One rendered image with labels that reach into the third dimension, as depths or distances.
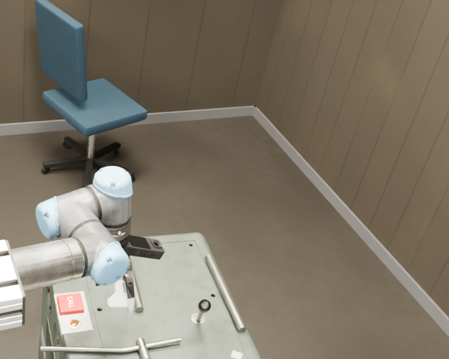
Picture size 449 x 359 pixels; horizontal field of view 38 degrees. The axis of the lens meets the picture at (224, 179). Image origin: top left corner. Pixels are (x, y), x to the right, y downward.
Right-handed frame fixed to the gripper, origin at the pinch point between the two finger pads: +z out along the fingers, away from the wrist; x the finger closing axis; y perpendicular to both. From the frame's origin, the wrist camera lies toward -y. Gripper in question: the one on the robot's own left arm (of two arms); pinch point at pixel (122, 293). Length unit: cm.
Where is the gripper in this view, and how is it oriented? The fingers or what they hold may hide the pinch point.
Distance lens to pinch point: 157.0
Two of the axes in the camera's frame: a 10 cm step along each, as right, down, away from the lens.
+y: -9.0, 1.9, -4.0
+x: 4.3, 5.8, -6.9
